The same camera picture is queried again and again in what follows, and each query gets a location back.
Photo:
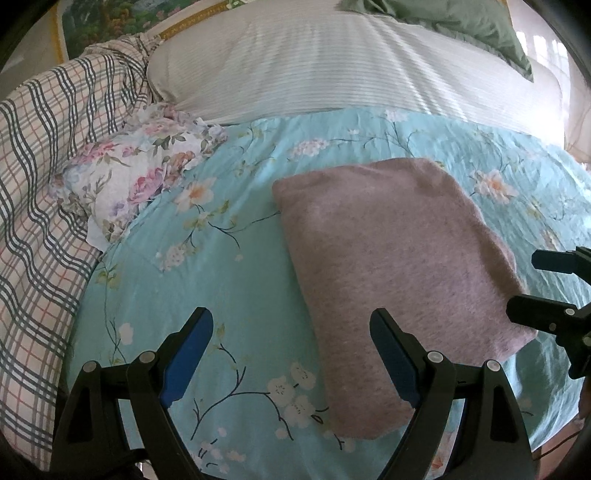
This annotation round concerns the landscape wall poster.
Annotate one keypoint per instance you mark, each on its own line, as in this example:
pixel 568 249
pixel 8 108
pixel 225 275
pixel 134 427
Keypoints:
pixel 120 23

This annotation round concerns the plaid blanket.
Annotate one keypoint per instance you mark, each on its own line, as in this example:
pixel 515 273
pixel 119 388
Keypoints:
pixel 41 221

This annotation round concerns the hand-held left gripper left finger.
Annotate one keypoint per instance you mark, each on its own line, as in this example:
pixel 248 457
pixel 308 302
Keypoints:
pixel 187 360

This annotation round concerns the mauve knit garment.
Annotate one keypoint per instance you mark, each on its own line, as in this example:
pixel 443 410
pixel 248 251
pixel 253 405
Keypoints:
pixel 392 258

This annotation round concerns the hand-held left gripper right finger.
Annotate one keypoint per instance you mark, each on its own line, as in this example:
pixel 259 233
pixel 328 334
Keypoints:
pixel 395 360

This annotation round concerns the floral white pillow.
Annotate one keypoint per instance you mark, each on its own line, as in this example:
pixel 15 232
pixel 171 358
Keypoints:
pixel 124 180

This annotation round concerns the white striped pillow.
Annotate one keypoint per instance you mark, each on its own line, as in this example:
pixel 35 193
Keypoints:
pixel 323 64

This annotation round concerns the green pillow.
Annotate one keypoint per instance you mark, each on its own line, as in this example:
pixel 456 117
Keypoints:
pixel 461 23

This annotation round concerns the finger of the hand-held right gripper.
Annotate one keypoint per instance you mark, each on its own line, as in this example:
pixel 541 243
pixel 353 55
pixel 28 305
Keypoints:
pixel 535 311
pixel 554 260

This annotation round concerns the light blue floral bedsheet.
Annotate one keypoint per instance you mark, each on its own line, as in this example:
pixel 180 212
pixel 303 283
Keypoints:
pixel 240 277

